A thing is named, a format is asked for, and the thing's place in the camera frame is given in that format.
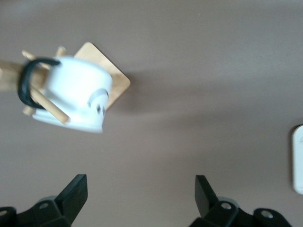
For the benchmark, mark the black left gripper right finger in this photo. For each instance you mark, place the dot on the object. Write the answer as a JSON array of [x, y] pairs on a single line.
[[213, 212]]

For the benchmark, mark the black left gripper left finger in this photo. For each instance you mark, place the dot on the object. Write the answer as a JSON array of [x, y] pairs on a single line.
[[66, 203]]

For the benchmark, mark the brown table cover mat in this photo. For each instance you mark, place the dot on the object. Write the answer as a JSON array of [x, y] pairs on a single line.
[[177, 71]]

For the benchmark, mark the wooden cup rack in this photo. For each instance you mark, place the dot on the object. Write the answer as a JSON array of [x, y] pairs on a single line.
[[101, 61]]

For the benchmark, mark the cream rectangular tray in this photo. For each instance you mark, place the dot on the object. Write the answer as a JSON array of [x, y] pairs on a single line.
[[298, 165]]

